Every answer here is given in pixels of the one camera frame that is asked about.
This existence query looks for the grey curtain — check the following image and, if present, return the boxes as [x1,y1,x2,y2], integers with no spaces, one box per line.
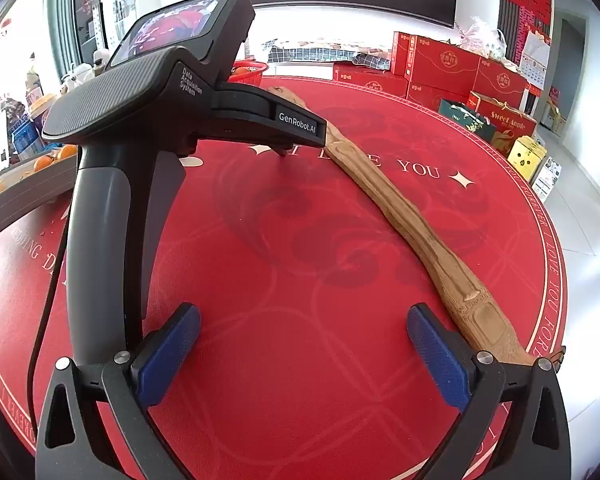
[42,0,78,91]

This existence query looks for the yellow cardboard box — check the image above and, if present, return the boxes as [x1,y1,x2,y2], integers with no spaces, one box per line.
[507,135,547,184]

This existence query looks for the slim red gift box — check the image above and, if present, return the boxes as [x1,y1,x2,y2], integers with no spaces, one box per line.
[391,31,415,77]

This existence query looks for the glass display cabinet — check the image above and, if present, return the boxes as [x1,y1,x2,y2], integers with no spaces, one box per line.
[72,0,131,63]

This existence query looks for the green gift bag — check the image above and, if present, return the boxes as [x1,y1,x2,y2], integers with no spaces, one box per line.
[439,99,496,142]

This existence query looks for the clear plastic gift wrap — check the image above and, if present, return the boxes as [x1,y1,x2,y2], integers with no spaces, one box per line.
[455,16,508,61]

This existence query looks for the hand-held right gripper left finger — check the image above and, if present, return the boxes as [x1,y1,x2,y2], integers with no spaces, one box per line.
[34,302,202,480]

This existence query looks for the wall calendar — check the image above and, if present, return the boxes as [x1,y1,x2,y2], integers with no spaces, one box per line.
[520,30,552,97]

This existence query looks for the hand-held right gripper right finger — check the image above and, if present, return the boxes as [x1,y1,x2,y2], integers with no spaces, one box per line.
[406,302,573,480]

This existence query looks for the red apple gift box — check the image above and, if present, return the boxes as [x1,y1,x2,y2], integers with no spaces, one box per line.
[467,91,538,158]

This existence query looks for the long wooden stick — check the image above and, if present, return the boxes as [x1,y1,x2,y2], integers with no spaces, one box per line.
[266,85,567,368]

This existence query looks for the checkered cloth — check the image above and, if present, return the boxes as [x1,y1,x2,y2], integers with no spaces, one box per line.
[265,40,393,68]

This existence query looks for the black cable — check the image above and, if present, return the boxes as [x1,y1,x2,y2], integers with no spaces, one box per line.
[26,150,81,411]

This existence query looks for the purple milk tea cup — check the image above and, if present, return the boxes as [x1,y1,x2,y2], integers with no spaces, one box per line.
[27,92,63,136]

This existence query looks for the large red gift box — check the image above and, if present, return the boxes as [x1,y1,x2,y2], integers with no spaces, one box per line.
[405,35,482,97]

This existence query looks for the grey shallow tray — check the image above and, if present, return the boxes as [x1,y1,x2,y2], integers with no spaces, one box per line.
[0,157,81,248]

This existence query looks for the small brown cardboard box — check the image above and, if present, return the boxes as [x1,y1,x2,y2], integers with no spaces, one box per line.
[540,97,568,136]

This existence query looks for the red plastic basket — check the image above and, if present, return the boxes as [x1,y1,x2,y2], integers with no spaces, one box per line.
[229,59,270,87]

